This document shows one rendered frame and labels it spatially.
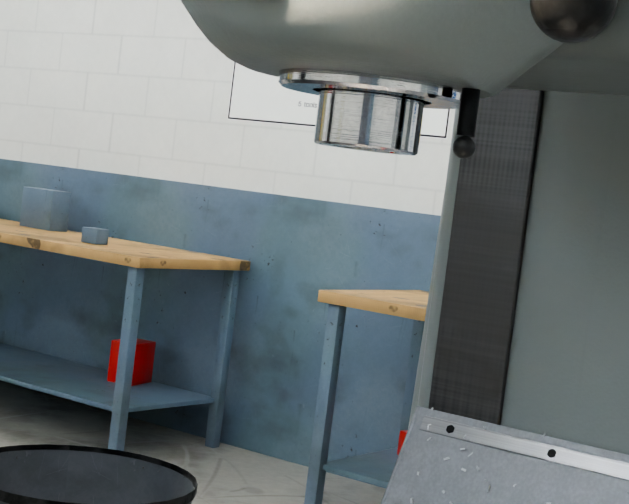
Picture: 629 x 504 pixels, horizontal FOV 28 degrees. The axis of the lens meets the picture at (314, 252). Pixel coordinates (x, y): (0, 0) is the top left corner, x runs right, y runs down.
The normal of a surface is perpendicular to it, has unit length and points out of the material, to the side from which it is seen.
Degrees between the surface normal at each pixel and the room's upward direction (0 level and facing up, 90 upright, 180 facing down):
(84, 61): 90
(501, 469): 63
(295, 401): 90
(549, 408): 90
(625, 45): 135
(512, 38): 125
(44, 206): 90
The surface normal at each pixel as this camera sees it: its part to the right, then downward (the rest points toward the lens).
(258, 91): -0.57, -0.03
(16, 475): 0.75, 0.06
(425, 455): -0.45, -0.46
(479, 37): 0.53, 0.70
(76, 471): 0.18, 0.01
